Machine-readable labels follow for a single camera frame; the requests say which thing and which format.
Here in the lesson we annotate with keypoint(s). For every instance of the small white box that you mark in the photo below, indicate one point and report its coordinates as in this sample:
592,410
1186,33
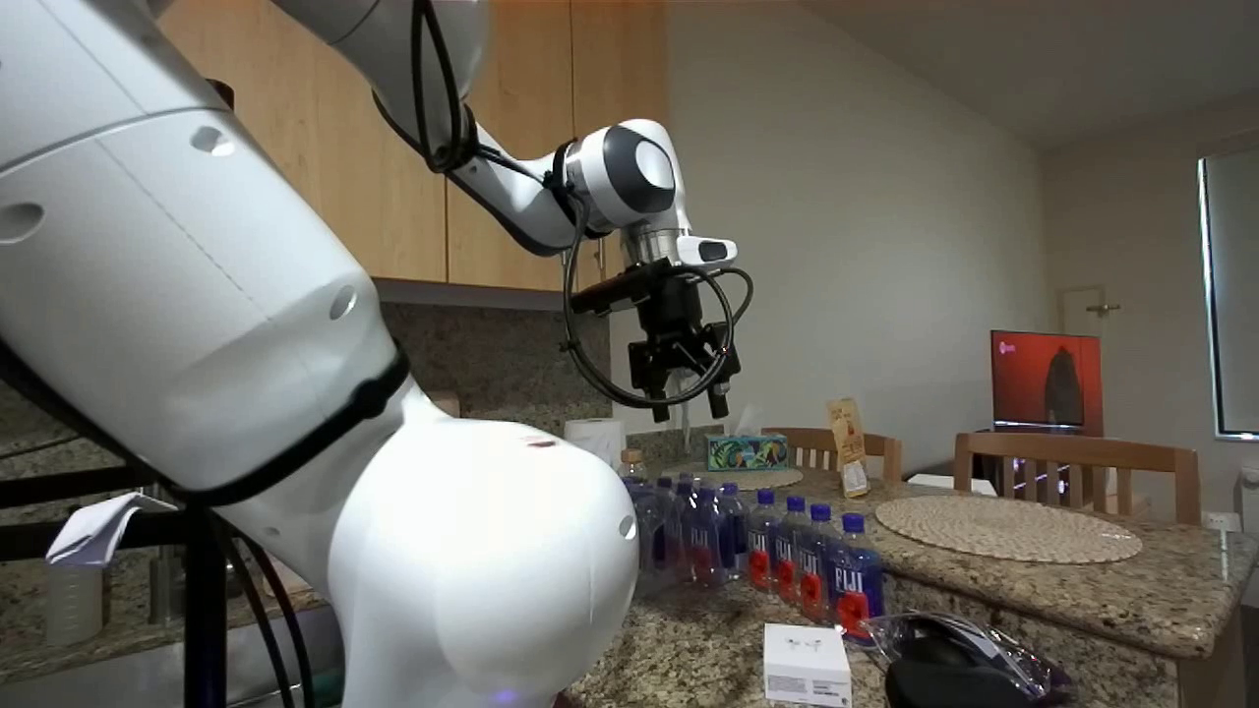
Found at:
805,667

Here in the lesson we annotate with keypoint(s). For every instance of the wooden wall cabinets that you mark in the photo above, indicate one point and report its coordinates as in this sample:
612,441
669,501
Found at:
327,160

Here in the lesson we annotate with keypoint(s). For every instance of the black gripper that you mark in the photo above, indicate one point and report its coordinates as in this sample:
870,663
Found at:
669,308

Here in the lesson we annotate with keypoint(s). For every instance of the tan wooden stand piece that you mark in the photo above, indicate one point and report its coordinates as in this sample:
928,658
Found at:
853,444

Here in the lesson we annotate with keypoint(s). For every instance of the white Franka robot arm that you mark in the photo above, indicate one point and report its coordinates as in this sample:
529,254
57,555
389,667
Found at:
197,262

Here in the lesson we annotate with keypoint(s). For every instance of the round woven placemat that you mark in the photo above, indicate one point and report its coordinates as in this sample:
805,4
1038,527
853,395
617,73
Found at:
1008,527

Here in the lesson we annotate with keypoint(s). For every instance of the black purse with gold zipper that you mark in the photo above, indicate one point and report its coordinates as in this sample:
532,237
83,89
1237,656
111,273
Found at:
966,669

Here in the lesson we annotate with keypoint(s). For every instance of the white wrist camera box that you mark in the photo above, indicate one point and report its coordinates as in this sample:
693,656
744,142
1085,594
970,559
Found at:
707,249

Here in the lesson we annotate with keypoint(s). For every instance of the large window with white blind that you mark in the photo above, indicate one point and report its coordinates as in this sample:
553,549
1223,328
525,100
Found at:
1237,299

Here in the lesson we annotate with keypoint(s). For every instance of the black wrist mount bar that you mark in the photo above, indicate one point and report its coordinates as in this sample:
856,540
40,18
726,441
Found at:
612,288

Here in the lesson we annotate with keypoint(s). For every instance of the green tissue box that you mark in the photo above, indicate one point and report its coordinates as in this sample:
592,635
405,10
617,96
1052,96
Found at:
749,455

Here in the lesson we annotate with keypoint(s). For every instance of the short wooden chair back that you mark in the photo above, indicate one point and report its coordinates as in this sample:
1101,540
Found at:
805,441

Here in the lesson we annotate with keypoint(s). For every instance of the red and black picture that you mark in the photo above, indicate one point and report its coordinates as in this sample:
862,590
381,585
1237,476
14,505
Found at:
1046,380

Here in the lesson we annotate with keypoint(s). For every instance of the black metal camera stand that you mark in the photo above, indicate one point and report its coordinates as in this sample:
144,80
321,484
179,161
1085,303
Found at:
207,616

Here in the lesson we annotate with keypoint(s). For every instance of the folded white paper piece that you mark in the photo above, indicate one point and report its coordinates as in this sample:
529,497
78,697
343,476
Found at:
100,527

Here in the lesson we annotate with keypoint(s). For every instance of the long wooden slatted chair back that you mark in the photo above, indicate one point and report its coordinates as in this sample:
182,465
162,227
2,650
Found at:
1077,455

